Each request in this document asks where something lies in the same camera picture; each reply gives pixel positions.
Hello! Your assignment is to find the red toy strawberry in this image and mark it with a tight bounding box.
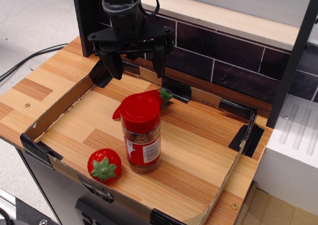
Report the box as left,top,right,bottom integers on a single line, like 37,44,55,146
87,149,122,184

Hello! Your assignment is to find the black cable on floor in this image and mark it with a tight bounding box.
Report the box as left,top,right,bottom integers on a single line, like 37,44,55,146
0,43,68,82

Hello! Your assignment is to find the black right shelf post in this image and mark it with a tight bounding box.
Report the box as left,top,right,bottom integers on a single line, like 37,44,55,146
266,0,318,129

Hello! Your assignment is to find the white cabinet with grooves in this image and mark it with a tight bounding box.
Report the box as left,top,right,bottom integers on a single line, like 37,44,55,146
255,95,318,214

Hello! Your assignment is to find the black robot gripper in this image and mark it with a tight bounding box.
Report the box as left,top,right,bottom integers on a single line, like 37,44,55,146
88,6,174,80

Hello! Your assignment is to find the red-capped basil spice bottle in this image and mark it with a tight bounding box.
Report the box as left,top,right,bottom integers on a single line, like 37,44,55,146
120,94,161,174

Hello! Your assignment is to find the light wooden shelf board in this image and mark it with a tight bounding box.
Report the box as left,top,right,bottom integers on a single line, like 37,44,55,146
141,0,300,50

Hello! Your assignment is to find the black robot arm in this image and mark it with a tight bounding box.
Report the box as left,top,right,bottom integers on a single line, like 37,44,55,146
88,0,173,80

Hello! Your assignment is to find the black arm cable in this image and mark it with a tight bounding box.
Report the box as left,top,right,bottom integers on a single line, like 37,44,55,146
139,0,160,16

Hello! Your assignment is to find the black left shelf post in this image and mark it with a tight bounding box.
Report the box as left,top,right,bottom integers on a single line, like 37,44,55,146
74,0,102,57

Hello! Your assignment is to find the red toy chili pepper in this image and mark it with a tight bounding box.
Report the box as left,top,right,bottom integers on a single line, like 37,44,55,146
112,89,173,120

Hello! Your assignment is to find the black shelf post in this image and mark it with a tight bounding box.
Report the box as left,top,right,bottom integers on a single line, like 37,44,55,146
266,0,318,129
74,0,102,57

